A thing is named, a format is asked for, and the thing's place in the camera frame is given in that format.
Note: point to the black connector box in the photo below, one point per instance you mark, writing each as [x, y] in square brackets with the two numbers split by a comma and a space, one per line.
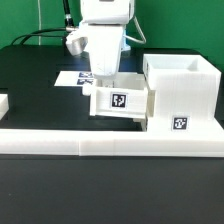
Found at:
[67, 41]

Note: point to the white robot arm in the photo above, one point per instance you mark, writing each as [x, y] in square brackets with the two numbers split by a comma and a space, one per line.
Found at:
[106, 12]

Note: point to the fiducial marker sheet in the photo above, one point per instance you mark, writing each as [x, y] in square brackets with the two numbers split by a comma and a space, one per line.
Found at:
[74, 78]

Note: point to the white drawer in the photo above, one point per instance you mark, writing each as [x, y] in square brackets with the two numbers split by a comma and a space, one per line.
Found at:
[126, 96]
[142, 122]

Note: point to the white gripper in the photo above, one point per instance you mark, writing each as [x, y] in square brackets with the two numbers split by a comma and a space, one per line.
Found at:
[104, 42]

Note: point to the white drawer cabinet box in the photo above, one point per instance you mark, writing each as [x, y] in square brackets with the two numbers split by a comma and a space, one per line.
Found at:
[183, 92]

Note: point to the white front drawer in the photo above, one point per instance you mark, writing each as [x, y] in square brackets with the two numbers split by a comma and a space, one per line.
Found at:
[142, 122]

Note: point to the white L-shaped border fence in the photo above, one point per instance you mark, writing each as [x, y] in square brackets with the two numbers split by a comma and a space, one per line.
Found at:
[208, 143]

